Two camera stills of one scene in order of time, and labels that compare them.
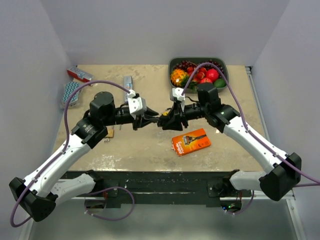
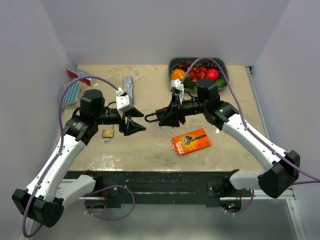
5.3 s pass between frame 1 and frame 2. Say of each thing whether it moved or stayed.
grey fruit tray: stayed
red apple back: stayed
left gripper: moved
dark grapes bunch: stayed
